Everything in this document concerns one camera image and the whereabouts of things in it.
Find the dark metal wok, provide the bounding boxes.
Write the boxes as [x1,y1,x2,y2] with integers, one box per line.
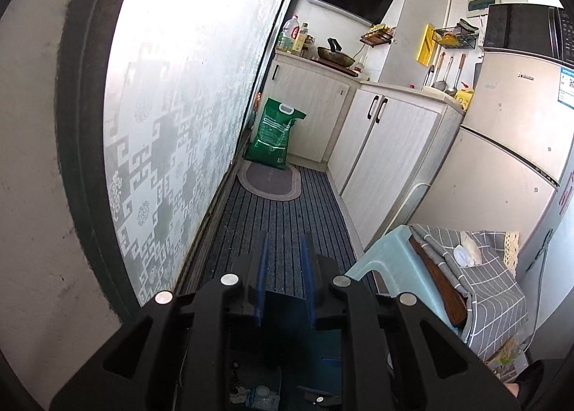
[316,38,356,69]

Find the yellow packet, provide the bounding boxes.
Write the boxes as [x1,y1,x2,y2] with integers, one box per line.
[455,86,475,113]

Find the black microwave oven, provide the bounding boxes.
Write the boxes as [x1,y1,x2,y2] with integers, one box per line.
[482,3,574,65]

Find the striped grey floor runner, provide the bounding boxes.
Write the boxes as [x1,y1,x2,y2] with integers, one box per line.
[179,164,382,299]

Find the green rice bag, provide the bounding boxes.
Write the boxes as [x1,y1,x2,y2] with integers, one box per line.
[244,97,307,170]

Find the cream lace cloth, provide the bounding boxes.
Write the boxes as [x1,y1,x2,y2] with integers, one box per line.
[502,232,521,278]

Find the wall spice rack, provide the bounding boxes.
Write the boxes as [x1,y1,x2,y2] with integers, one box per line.
[360,24,396,47]

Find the white kitchen cabinets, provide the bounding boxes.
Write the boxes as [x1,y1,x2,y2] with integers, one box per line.
[329,81,465,250]

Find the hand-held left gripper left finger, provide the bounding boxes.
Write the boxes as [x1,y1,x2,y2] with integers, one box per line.
[49,232,270,411]

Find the wooden stove board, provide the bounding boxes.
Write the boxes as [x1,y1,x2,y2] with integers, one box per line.
[311,57,362,78]

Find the clear red-capped oil bottle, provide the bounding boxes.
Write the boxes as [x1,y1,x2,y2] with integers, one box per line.
[282,15,300,54]

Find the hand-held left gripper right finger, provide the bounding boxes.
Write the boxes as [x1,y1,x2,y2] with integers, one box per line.
[300,233,522,411]

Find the grey checked cloth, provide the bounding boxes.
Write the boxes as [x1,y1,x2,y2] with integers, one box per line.
[410,223,531,362]

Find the light wood stove cabinet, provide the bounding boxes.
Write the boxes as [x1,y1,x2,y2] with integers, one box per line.
[268,55,360,165]

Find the wooden handled ladle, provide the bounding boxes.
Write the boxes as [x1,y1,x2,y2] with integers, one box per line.
[442,56,455,93]

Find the yellow plastic wall holder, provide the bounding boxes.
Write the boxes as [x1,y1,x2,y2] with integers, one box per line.
[417,24,437,66]

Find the printed plastic bag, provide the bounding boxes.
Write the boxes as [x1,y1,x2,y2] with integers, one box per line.
[484,335,531,383]

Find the frosted patterned sliding door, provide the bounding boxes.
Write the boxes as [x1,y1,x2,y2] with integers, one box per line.
[56,0,310,322]

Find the steel ladle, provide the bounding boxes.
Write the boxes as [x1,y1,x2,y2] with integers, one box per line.
[424,55,444,90]

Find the silver two-door fridge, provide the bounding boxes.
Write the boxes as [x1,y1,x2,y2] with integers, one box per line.
[410,49,574,349]

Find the black wire basket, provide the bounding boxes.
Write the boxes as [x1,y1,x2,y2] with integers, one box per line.
[433,19,479,51]

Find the oval grey door mat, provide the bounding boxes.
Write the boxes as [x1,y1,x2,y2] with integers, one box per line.
[237,161,302,202]

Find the brown wooden board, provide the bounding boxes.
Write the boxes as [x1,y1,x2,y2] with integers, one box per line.
[409,236,468,328]

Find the white wall box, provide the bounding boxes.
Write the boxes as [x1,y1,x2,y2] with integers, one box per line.
[466,0,501,20]

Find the pale plastic chair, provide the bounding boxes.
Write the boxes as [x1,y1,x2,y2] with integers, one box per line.
[347,225,462,340]

